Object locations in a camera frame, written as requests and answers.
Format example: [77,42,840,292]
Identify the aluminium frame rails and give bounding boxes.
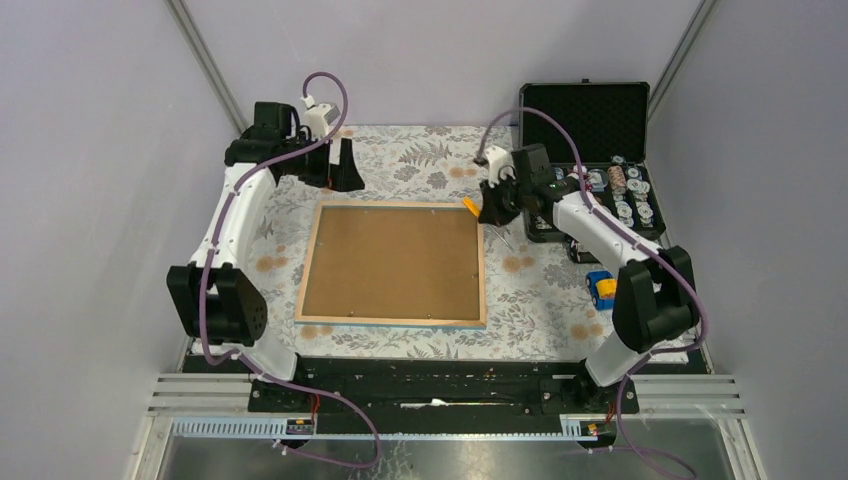
[147,371,746,419]

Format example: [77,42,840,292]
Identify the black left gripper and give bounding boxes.
[281,130,363,191]

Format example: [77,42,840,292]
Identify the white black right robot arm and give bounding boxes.
[474,144,707,412]

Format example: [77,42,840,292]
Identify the floral tablecloth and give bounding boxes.
[242,126,613,361]

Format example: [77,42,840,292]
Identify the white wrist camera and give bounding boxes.
[482,145,516,188]
[301,95,341,140]

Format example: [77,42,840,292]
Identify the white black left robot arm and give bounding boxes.
[166,96,364,411]

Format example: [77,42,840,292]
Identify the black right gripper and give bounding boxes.
[478,172,530,229]

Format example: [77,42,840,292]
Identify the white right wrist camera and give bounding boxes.
[482,145,516,188]

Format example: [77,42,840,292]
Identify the yellow handled screwdriver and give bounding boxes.
[462,196,513,250]

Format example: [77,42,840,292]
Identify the blue yellow toy car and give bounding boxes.
[585,270,617,311]

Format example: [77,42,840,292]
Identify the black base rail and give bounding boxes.
[248,357,639,435]

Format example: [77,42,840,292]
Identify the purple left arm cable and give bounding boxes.
[197,71,386,470]

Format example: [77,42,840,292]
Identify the black poker chip case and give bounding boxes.
[518,79,666,241]

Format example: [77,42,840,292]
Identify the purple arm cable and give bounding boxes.
[474,107,710,478]
[197,71,386,470]

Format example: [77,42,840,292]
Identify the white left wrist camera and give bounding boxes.
[301,95,341,140]

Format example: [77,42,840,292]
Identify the white slotted cable duct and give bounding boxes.
[170,415,601,442]

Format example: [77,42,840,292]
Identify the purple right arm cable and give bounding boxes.
[474,107,710,478]

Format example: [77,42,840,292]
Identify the brown poker chip stack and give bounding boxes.
[607,165,628,195]

